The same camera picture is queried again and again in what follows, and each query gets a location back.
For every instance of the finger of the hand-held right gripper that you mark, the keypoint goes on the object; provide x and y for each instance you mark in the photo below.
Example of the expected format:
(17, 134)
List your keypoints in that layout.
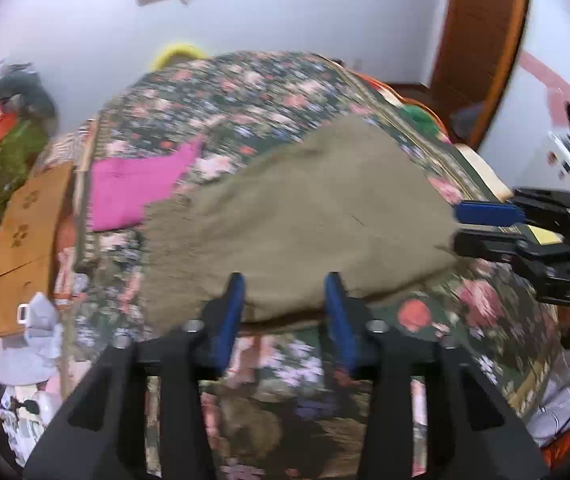
(485, 213)
(490, 246)

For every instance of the olive green pants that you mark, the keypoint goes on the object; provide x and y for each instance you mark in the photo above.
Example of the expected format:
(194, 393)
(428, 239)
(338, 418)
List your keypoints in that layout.
(295, 220)

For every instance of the wooden bedside board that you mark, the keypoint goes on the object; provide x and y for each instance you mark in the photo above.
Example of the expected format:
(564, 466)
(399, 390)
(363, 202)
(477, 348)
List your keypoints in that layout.
(25, 245)

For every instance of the yellow round object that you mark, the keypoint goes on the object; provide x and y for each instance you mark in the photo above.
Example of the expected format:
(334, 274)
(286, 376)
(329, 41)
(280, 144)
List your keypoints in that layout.
(177, 55)

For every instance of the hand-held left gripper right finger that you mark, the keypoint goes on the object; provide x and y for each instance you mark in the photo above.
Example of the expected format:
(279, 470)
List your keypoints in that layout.
(339, 315)

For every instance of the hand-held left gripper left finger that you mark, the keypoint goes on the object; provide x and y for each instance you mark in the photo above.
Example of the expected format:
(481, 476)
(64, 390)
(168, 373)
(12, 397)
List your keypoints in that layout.
(230, 310)

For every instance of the floral bed blanket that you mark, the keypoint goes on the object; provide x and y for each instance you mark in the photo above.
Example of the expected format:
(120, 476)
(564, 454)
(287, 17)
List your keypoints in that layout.
(285, 260)

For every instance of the green cloth pile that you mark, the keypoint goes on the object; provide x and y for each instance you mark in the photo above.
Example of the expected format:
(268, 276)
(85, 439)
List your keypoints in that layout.
(7, 160)

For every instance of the pink folded cloth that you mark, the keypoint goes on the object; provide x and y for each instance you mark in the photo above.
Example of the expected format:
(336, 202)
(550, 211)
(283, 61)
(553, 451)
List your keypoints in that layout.
(132, 185)

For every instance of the white cloth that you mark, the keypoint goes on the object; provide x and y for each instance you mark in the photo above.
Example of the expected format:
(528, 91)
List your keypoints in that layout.
(32, 335)

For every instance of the wooden door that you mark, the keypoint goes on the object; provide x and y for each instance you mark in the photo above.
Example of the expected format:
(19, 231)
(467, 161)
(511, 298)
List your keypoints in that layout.
(482, 50)

